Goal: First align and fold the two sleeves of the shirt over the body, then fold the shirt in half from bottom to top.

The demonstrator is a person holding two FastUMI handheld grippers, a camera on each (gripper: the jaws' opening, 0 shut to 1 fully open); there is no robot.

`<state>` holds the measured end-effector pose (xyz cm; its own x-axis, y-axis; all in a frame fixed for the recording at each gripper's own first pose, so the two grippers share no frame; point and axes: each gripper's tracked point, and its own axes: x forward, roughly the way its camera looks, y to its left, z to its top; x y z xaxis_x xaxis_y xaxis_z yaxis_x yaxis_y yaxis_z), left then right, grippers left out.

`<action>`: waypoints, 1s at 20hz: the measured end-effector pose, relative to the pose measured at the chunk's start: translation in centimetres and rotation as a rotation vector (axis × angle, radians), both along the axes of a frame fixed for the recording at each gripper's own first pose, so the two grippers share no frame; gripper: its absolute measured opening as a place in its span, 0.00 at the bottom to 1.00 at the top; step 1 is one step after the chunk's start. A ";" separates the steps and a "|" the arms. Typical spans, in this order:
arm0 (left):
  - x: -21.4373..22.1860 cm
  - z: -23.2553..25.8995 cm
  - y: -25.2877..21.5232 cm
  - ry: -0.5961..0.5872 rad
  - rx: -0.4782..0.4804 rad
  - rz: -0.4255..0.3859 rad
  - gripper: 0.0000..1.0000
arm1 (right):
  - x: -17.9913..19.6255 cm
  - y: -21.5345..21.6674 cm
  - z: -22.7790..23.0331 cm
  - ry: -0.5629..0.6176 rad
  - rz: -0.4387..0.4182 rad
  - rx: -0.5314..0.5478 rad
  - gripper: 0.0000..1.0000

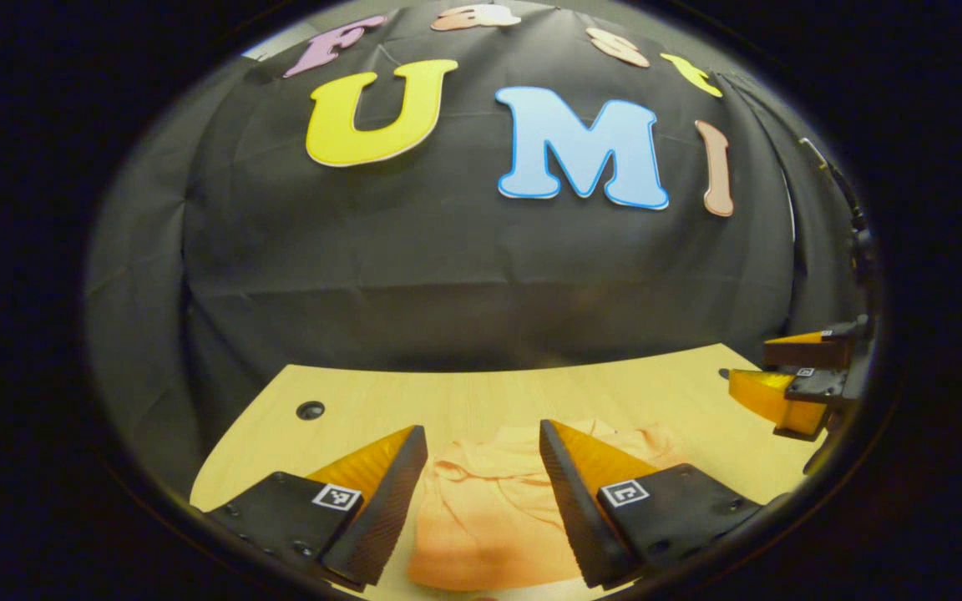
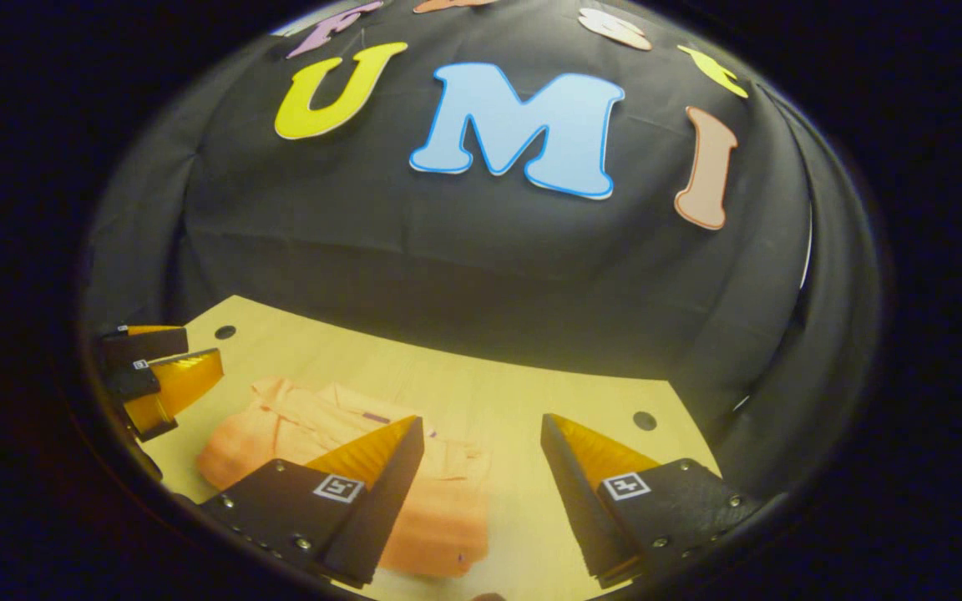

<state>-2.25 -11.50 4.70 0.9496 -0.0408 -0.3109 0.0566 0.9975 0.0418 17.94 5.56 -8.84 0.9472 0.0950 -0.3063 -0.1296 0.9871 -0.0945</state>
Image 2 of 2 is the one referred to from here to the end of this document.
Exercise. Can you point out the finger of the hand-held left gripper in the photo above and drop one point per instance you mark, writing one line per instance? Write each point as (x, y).
(147, 344)
(176, 384)

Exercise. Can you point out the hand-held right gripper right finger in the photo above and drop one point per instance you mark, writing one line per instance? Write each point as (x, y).
(581, 509)

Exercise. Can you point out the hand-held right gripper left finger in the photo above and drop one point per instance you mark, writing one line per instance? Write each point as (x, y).
(381, 509)

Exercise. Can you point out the orange T-shirt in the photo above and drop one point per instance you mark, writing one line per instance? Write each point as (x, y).
(439, 517)

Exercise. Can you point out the black backdrop cloth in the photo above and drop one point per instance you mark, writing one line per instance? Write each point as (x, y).
(489, 267)

